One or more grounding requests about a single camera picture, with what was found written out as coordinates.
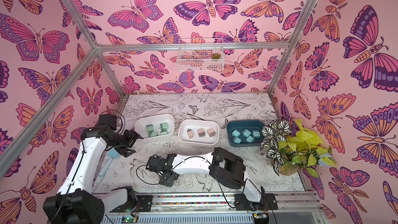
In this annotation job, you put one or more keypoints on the aluminium frame post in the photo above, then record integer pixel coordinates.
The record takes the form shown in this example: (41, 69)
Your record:
(295, 35)
(94, 46)

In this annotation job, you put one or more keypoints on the aluminium frame left beam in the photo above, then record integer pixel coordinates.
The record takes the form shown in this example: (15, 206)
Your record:
(26, 134)

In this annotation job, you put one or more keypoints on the potted green plant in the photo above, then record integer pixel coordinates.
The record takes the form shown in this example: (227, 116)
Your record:
(290, 147)

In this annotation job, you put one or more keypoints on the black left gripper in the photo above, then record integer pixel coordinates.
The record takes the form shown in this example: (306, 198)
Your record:
(133, 137)

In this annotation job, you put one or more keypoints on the aluminium frame top bar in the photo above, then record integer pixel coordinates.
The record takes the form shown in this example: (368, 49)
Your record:
(171, 47)

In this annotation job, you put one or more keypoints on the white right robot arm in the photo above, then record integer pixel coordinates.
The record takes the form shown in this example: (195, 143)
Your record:
(226, 168)

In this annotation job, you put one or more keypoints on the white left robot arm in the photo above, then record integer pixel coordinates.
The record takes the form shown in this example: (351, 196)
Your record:
(75, 202)

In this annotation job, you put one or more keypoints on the aluminium frame post right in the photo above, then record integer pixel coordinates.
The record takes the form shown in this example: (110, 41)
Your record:
(295, 35)

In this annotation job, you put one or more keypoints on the pink plug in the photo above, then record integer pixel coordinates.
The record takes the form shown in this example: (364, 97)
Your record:
(201, 132)
(211, 132)
(190, 134)

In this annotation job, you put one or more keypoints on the white storage box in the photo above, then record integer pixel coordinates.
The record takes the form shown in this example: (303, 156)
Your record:
(140, 126)
(194, 125)

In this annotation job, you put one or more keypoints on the blue plug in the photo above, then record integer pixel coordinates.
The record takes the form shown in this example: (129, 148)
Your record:
(236, 133)
(236, 140)
(246, 133)
(256, 134)
(250, 139)

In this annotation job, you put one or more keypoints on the white storage box front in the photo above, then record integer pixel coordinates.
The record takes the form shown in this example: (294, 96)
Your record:
(140, 126)

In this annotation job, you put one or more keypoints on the white wire wall basket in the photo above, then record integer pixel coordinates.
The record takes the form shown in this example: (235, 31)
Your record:
(199, 59)

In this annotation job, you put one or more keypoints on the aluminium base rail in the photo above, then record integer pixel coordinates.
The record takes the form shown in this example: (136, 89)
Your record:
(215, 208)

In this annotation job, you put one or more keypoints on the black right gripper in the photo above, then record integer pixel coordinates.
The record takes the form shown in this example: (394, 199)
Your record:
(156, 165)

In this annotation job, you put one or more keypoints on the small green succulent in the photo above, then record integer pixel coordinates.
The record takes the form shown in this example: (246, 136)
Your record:
(216, 56)

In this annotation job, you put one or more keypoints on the aluminium frame post left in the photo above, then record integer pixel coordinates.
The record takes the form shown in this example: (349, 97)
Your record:
(94, 46)

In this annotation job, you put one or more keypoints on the dark teal storage box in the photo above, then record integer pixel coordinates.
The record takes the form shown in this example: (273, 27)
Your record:
(240, 125)

